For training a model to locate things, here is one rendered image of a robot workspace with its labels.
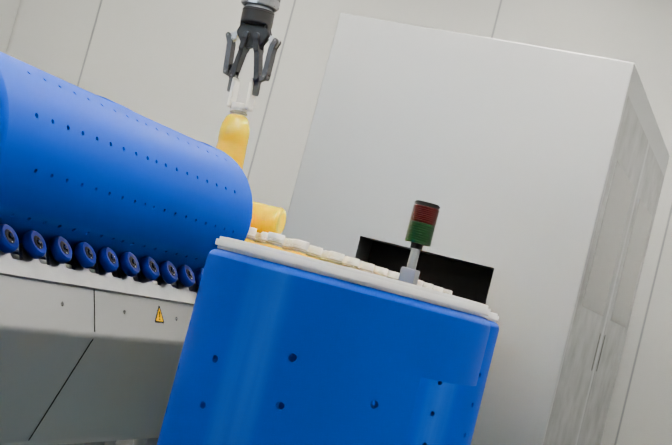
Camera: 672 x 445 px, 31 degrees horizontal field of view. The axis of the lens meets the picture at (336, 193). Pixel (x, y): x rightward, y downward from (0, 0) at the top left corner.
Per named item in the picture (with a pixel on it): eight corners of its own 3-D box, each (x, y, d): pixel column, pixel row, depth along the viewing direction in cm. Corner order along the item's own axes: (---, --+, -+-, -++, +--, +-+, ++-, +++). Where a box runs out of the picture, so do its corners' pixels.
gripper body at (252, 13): (236, 2, 274) (228, 42, 274) (269, 6, 271) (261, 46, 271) (249, 11, 281) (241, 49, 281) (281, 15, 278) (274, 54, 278)
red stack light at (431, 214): (406, 218, 281) (410, 202, 281) (413, 222, 287) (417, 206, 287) (431, 224, 278) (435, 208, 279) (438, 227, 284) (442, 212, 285)
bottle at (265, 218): (279, 208, 279) (208, 192, 285) (273, 237, 280) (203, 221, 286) (290, 208, 286) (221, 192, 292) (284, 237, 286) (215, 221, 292)
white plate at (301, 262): (266, 245, 100) (262, 259, 100) (545, 319, 110) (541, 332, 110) (187, 228, 126) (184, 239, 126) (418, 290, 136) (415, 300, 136)
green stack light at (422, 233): (400, 239, 280) (406, 218, 281) (408, 242, 286) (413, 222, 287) (426, 245, 278) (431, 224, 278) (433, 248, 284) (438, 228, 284)
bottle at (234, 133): (214, 185, 269) (230, 104, 270) (203, 184, 275) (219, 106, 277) (242, 191, 272) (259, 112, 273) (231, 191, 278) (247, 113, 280)
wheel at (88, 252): (69, 243, 197) (79, 238, 197) (83, 246, 202) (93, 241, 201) (77, 268, 196) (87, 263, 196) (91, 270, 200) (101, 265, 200)
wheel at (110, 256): (92, 248, 204) (102, 243, 204) (106, 251, 209) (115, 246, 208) (101, 272, 203) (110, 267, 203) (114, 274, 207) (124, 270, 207)
